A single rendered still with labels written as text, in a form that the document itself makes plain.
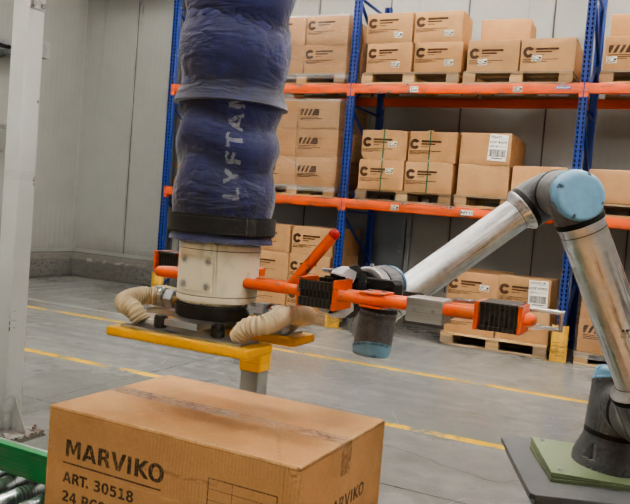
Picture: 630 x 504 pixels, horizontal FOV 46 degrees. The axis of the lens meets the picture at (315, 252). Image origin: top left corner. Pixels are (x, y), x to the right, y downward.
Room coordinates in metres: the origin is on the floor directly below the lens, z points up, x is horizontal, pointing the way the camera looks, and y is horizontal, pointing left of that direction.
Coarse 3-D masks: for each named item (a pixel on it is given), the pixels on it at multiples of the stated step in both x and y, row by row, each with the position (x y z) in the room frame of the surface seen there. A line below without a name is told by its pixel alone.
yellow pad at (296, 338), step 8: (232, 328) 1.61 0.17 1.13; (264, 336) 1.57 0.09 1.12; (272, 336) 1.57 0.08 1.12; (280, 336) 1.56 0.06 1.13; (288, 336) 1.56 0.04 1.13; (296, 336) 1.57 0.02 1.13; (304, 336) 1.59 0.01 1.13; (312, 336) 1.62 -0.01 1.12; (280, 344) 1.56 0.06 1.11; (288, 344) 1.55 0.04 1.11; (296, 344) 1.55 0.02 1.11
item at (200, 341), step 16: (160, 320) 1.51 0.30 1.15; (128, 336) 1.49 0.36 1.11; (144, 336) 1.47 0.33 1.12; (160, 336) 1.46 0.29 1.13; (176, 336) 1.46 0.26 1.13; (192, 336) 1.44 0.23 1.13; (208, 336) 1.46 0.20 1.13; (224, 336) 1.46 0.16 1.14; (208, 352) 1.41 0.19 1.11; (224, 352) 1.39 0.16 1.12; (240, 352) 1.38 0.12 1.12; (256, 352) 1.40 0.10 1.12
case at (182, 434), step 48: (144, 384) 1.77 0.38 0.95; (192, 384) 1.81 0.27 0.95; (96, 432) 1.48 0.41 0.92; (144, 432) 1.43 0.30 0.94; (192, 432) 1.43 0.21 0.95; (240, 432) 1.45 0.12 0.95; (288, 432) 1.48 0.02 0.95; (336, 432) 1.50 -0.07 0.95; (48, 480) 1.54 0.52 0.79; (96, 480) 1.48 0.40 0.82; (144, 480) 1.42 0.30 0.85; (192, 480) 1.37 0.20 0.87; (240, 480) 1.33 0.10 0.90; (288, 480) 1.28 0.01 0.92; (336, 480) 1.41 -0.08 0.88
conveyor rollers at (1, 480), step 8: (0, 472) 2.21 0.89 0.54; (0, 480) 2.12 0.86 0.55; (8, 480) 2.13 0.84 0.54; (16, 480) 2.15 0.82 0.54; (24, 480) 2.18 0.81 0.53; (0, 488) 2.10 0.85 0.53; (8, 488) 2.12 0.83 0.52; (16, 488) 2.07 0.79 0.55; (24, 488) 2.08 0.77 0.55; (32, 488) 2.10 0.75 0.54; (40, 488) 2.12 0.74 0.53; (0, 496) 2.01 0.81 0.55; (8, 496) 2.02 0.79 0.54; (16, 496) 2.04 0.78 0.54; (24, 496) 2.06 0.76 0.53; (32, 496) 2.09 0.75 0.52; (40, 496) 2.02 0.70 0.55
